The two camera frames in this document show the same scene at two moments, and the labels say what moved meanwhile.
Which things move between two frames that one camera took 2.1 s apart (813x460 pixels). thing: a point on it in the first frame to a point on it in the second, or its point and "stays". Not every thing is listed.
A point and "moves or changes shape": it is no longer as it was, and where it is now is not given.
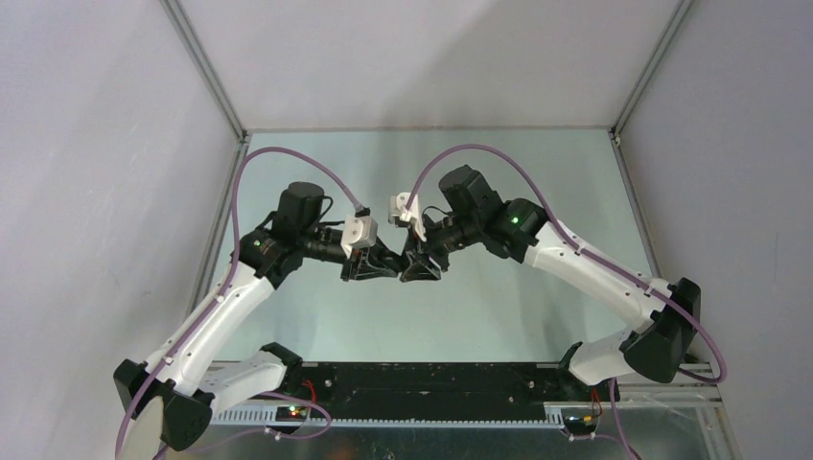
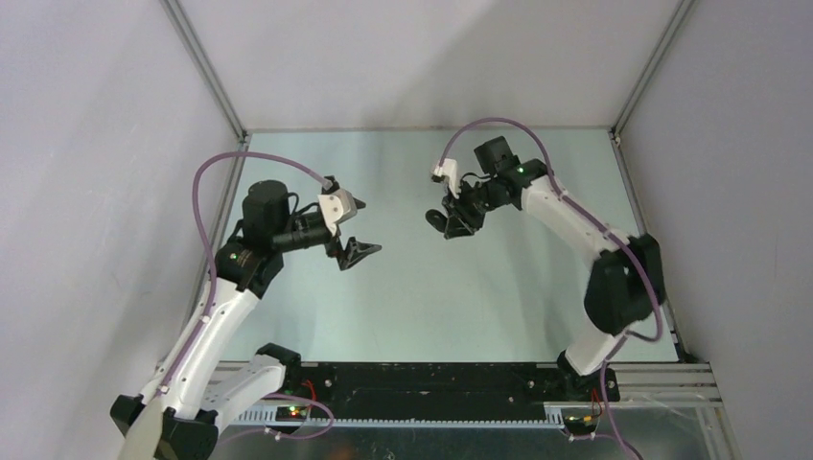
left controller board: x=291 y=413 stays
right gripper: x=421 y=267 to x=464 y=225
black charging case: x=395 y=262 moves or changes shape
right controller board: x=580 y=421 stays
